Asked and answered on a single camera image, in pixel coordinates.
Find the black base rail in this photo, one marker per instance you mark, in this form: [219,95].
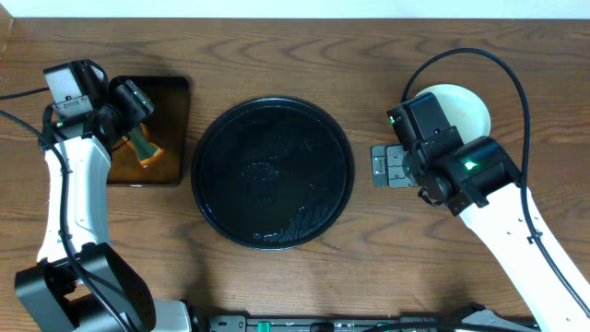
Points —
[484,320]

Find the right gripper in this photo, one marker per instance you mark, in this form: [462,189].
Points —
[395,155]

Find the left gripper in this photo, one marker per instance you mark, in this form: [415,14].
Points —
[134,107]

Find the black rectangular water tray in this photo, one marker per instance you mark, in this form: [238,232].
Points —
[166,128]

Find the round black serving tray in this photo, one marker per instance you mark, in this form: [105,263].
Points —
[273,173]

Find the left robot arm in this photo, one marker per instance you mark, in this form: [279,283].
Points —
[79,282]

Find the light blue plate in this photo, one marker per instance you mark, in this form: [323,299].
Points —
[464,109]

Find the orange green scrub sponge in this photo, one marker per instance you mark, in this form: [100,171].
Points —
[146,151]

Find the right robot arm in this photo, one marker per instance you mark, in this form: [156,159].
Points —
[491,200]

